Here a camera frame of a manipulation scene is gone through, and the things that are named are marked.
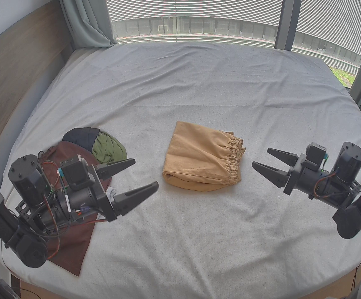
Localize window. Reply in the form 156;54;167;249
101;0;361;90

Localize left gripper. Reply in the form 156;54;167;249
56;158;160;227

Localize bed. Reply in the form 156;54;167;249
0;0;361;299

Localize brown shorts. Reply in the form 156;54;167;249
37;140;112;277

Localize green garment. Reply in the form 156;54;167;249
92;130;128;164

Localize black garment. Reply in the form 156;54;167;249
63;128;101;153

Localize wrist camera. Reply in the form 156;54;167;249
59;155;94;190
305;142;327;170

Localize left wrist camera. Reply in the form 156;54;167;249
59;155;94;190

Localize tan shorts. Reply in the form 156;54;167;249
162;121;246;192

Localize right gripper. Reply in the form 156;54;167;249
252;148;334;199

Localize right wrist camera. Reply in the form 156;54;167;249
305;142;327;170

